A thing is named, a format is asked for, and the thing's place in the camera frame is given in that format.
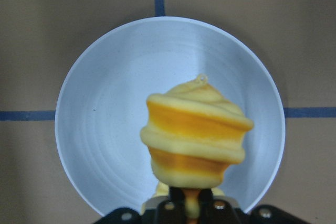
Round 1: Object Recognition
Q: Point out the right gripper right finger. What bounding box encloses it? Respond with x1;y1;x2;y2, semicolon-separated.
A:
197;189;240;224

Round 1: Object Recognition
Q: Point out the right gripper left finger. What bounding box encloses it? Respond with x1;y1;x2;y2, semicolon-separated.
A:
154;187;187;224

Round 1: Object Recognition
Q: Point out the yellow croissant bread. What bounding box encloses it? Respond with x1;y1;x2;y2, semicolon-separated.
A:
140;74;254;219

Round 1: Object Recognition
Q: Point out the blue plate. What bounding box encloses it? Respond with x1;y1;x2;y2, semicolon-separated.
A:
55;17;285;215

